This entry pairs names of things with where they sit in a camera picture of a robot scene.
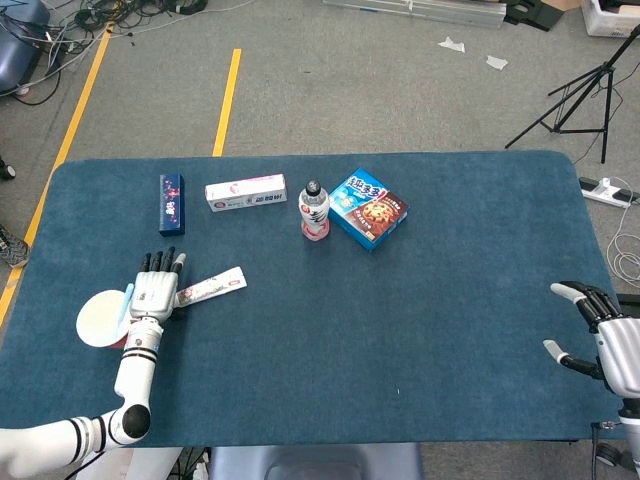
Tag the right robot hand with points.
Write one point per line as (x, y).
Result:
(620, 350)

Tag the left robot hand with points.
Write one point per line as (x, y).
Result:
(152, 295)

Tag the light blue toothbrush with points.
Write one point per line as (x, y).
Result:
(127, 300)

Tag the white floral toothpaste tube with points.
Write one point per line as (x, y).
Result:
(215, 286)

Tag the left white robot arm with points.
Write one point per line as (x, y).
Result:
(135, 370)

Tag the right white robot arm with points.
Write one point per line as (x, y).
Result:
(631, 435)

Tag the white pink toothpaste box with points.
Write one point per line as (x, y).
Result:
(245, 192)

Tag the red paper cup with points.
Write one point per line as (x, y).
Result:
(97, 317)

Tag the dark blue narrow box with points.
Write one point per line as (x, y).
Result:
(172, 205)

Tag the black caster wheel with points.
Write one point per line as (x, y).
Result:
(6, 170)
(607, 454)

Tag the patterned shoe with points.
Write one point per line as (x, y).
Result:
(12, 250)

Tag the white power strip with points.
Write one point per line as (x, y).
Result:
(602, 190)

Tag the white robot body shell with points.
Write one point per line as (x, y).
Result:
(150, 462)

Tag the pink white drink bottle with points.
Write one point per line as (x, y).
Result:
(314, 212)

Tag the blue table mat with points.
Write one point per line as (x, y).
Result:
(350, 325)

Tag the blue cookie box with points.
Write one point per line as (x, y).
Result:
(370, 210)

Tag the dark blue machine base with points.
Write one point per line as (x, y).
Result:
(15, 55)

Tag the black tripod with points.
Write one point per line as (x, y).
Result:
(607, 68)

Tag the white paper scrap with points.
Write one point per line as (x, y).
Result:
(452, 45)
(497, 62)

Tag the white storage bin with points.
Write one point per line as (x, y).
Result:
(600, 22)

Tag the open cardboard box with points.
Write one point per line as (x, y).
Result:
(562, 4)

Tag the black floor bracket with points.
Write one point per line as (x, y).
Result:
(540, 15)

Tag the aluminium rail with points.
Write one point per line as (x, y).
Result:
(450, 12)

